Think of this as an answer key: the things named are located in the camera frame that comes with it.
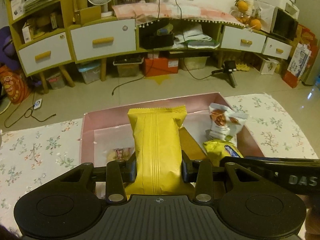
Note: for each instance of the wooden cabinet with white drawers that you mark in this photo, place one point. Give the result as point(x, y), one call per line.
point(51, 33)

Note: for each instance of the purple plush toy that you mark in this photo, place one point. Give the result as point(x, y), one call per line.
point(7, 50)

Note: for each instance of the black camera on tripod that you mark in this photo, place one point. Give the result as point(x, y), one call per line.
point(228, 68)

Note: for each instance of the oranges on stand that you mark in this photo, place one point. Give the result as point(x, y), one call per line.
point(247, 14)

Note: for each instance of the pink silver cardboard box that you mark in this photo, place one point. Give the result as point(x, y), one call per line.
point(110, 128)

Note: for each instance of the white pecan snack packet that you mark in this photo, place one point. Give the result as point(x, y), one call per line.
point(225, 122)

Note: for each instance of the yellow snack bag plain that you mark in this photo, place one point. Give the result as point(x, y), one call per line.
point(158, 151)

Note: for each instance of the orange printed bag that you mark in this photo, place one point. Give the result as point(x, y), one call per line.
point(15, 84)

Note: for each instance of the clear plastic storage bin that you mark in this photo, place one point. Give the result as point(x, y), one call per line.
point(128, 67)

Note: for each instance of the yellow cracker bag blue logo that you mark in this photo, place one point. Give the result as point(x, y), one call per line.
point(217, 149)

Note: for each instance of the red storage box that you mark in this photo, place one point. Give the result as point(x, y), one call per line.
point(159, 66)

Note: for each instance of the orange biscuit packet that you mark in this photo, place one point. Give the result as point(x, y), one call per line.
point(119, 153)

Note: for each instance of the floral tablecloth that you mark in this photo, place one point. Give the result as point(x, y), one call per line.
point(32, 157)

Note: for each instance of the pink cloth runner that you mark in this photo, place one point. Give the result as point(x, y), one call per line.
point(144, 13)

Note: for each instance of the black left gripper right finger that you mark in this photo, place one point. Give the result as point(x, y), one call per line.
point(198, 172)

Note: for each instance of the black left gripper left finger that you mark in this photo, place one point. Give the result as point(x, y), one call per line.
point(119, 172)

